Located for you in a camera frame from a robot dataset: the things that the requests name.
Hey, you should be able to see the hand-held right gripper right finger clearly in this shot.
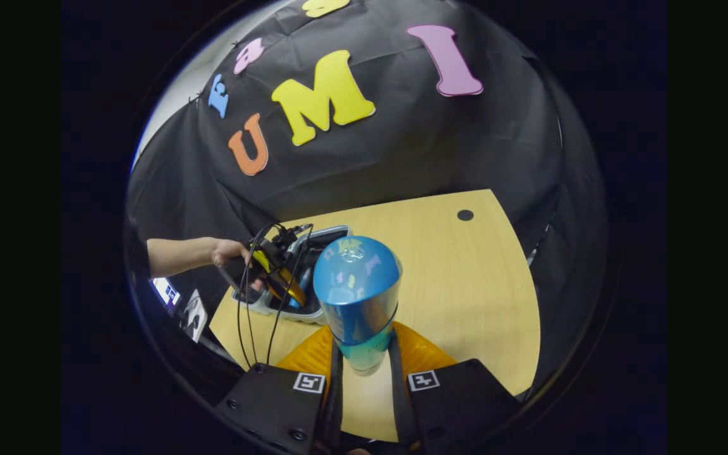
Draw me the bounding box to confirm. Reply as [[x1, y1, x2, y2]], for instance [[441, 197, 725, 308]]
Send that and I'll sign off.
[[387, 322, 523, 455]]

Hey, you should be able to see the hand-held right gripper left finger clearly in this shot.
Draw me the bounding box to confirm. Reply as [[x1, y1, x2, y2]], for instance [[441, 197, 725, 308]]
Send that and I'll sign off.
[[215, 325, 344, 455]]

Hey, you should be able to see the light blue small suitcase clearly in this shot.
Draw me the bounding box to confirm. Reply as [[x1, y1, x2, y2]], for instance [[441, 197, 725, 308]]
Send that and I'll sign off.
[[231, 225, 353, 327]]

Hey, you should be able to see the blue skin care bottle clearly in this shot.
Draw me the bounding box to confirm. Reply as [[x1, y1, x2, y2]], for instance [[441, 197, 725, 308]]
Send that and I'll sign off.
[[312, 235, 403, 377]]

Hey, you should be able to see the white side desk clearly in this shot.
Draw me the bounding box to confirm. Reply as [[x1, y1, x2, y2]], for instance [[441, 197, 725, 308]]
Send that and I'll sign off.
[[179, 289, 209, 343]]

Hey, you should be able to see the small lit screen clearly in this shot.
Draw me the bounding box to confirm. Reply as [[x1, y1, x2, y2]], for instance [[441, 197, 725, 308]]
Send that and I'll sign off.
[[151, 277, 182, 315]]

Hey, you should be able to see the black backdrop cloth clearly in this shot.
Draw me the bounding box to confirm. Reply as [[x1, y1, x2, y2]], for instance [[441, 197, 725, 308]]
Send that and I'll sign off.
[[125, 0, 611, 405]]

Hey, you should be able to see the black cable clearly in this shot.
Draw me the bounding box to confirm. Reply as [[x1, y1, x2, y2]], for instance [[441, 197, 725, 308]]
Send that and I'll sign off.
[[236, 224, 279, 371], [265, 224, 315, 367]]

